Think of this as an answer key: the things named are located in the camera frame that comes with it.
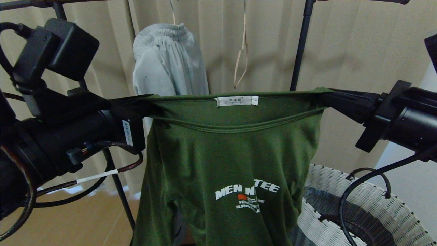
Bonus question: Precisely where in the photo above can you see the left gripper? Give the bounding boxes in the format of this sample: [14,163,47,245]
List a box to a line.
[14,97,147,179]

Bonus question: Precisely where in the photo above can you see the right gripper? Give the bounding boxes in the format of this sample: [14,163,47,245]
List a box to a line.
[355,80,437,163]

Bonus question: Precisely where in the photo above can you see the pale grey shorts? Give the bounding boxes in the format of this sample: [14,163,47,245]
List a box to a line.
[132,23,210,137]

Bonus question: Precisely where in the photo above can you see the green garment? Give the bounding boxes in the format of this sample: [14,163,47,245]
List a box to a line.
[131,87,334,246]

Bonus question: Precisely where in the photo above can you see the white laundry basket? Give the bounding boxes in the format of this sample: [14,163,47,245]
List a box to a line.
[294,164,436,246]

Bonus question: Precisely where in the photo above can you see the black clothes rack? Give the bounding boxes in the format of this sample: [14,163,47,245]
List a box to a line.
[0,0,410,246]

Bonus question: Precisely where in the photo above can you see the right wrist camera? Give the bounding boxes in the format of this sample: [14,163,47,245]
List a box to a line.
[424,32,437,74]

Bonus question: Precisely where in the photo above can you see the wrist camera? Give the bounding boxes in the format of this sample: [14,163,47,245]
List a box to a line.
[424,32,437,74]
[12,18,100,118]

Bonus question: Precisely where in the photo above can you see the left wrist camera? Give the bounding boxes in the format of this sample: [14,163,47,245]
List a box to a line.
[12,18,100,118]

